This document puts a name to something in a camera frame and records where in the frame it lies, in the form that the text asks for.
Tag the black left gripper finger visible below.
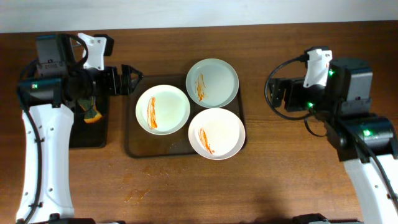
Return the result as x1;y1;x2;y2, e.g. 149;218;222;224
121;81;137;95
121;64;144;82

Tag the orange green sponge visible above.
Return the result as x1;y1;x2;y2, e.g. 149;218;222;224
78;96;103;124

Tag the cream plate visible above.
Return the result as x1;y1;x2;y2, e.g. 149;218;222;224
135;85;190;136

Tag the white plate with sauce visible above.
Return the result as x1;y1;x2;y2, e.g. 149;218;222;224
188;108;246;160

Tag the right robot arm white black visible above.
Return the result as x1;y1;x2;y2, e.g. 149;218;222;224
264;55;397;223

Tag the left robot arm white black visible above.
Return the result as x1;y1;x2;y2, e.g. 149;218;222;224
16;33;143;223

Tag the small black tray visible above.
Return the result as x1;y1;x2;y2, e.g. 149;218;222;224
70;96;109;149

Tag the large brown serving tray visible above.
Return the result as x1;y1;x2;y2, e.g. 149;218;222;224
124;74;248;159

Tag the pale blue plate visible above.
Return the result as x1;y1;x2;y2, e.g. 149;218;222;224
185;58;239;108

